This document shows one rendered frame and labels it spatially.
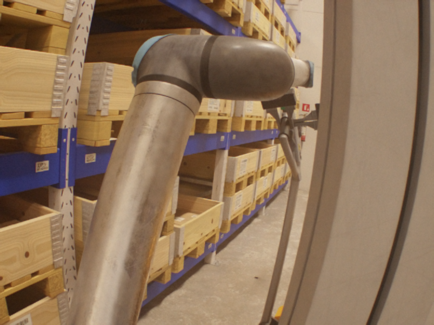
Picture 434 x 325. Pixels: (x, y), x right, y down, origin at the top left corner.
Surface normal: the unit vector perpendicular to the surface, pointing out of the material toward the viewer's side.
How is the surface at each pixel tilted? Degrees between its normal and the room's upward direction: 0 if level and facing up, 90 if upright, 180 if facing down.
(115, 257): 65
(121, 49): 90
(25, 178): 90
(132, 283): 77
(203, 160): 90
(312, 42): 90
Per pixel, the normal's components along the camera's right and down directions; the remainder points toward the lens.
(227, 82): -0.07, 0.68
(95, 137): 0.41, 0.19
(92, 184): -0.37, 0.11
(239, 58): 0.18, -0.04
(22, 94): 0.93, 0.15
